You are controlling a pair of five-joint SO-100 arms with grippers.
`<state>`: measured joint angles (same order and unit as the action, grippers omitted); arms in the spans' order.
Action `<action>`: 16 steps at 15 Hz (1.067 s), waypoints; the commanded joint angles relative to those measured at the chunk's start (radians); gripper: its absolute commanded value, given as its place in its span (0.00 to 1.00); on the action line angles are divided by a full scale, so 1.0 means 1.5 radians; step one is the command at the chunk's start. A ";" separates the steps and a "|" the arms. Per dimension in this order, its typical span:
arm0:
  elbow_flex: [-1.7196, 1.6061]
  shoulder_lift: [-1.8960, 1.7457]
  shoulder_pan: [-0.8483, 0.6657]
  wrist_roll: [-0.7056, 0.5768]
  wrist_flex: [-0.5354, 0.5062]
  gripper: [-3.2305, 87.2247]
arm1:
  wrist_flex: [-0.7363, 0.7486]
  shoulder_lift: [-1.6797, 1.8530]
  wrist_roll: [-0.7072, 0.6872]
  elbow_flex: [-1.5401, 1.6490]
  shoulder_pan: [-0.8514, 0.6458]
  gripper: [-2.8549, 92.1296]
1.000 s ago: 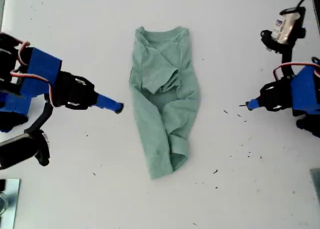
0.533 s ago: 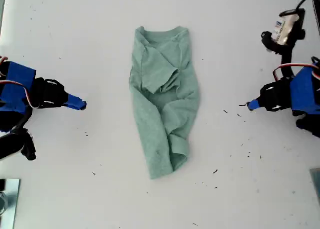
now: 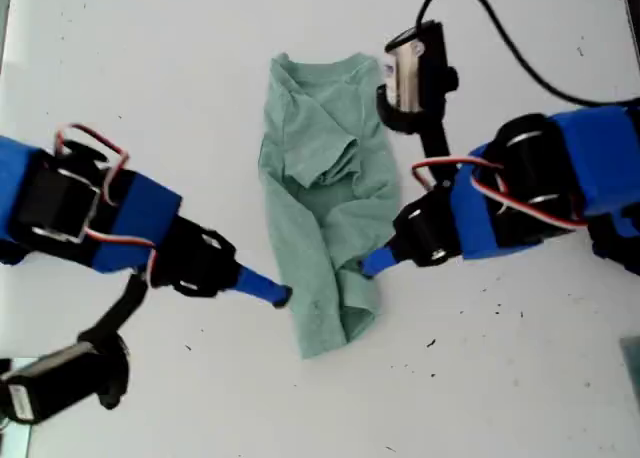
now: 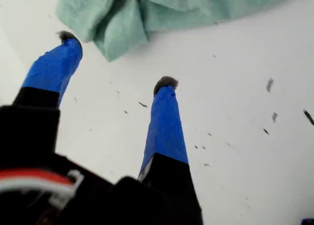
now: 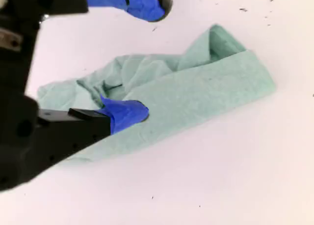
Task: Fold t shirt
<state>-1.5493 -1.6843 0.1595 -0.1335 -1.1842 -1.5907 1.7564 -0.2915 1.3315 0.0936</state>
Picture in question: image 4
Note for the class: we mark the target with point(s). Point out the green t-shirt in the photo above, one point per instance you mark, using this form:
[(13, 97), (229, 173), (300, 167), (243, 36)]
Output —
[(117, 26)]

